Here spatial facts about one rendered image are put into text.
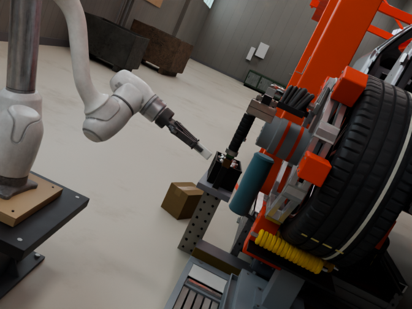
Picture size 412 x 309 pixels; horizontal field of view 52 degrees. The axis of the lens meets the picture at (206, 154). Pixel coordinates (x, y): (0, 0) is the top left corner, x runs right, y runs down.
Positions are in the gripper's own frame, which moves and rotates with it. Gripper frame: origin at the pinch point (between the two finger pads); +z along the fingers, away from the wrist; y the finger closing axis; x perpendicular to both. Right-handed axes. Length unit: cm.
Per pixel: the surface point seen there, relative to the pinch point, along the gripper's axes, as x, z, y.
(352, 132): -39, 28, -26
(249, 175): -1.7, 21.1, 13.3
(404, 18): -327, 191, 876
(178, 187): 51, 9, 99
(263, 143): -16.6, 14.9, 0.1
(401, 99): -57, 35, -13
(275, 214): -1.5, 33.6, -8.9
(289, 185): -14.8, 26.1, -22.9
